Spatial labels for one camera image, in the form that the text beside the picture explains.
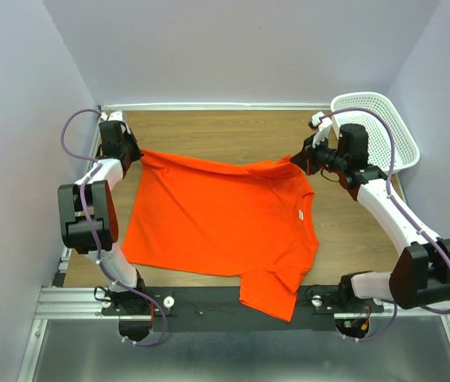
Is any white perforated plastic basket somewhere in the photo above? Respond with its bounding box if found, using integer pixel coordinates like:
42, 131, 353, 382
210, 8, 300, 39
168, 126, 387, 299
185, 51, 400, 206
331, 92, 420, 173

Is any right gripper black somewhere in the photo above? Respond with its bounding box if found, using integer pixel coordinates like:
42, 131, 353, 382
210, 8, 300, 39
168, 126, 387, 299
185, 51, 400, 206
290, 132, 347, 176

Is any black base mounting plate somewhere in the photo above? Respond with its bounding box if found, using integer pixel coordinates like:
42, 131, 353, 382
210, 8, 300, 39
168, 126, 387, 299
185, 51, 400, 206
93, 285, 384, 346

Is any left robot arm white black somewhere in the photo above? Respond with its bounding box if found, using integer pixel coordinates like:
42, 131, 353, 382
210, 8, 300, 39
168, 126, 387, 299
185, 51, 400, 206
57, 116, 153, 315

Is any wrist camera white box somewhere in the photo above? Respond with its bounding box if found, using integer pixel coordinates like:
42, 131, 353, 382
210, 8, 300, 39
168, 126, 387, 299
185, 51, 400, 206
308, 111, 333, 147
99, 111, 126, 123

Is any aluminium frame rail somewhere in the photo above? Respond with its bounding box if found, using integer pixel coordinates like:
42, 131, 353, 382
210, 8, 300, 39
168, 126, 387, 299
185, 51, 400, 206
35, 285, 450, 322

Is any orange t shirt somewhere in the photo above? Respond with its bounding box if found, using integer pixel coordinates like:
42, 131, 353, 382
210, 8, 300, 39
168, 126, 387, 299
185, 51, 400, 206
122, 150, 319, 322

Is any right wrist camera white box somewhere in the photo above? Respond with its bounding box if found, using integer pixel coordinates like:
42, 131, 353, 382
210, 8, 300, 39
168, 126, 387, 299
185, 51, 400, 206
308, 111, 333, 147

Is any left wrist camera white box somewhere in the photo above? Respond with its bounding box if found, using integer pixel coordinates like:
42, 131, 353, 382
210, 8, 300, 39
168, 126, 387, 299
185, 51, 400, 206
99, 111, 126, 123

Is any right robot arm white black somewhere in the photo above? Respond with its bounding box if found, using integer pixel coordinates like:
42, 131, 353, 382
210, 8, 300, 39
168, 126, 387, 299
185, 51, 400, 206
290, 119, 450, 314

